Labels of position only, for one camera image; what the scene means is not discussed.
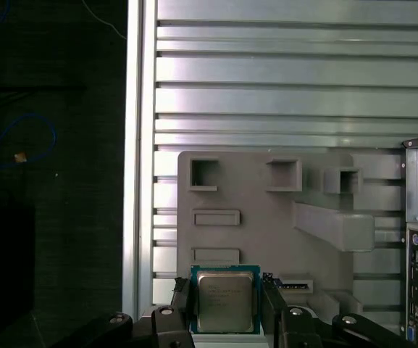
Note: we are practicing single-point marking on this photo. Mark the silver CPU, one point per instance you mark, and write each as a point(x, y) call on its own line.
point(225, 301)

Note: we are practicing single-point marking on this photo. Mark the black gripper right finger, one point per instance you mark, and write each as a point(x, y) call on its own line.
point(277, 326)

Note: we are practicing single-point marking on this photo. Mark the grey parts rack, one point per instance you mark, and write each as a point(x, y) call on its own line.
point(266, 232)

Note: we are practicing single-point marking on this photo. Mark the blue VGA port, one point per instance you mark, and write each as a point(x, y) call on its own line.
point(410, 335)

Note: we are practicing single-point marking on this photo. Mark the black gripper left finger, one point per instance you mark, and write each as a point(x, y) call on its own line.
point(179, 326)

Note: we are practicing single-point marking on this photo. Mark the dark RAM stick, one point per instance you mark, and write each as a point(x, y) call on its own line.
point(295, 286)

